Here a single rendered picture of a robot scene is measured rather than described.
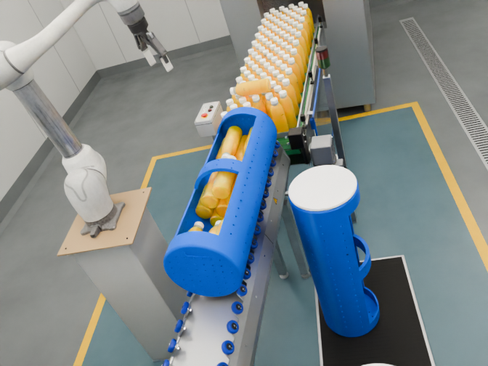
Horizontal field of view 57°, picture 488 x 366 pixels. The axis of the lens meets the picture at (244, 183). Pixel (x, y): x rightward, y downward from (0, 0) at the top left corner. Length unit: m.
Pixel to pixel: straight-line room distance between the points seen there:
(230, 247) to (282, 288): 1.38
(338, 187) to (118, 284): 1.18
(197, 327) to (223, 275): 0.22
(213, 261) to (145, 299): 0.91
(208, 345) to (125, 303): 0.91
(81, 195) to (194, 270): 0.70
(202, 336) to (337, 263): 0.66
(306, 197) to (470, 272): 1.31
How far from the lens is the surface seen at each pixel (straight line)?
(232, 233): 1.54
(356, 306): 2.21
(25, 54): 1.87
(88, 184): 2.05
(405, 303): 2.51
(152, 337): 2.65
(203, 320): 1.68
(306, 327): 2.67
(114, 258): 2.17
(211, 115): 2.45
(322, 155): 2.39
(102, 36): 6.93
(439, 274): 2.82
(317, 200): 1.78
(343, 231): 1.83
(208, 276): 1.59
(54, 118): 2.14
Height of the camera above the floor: 2.21
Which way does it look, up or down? 36 degrees down
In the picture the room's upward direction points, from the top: 20 degrees counter-clockwise
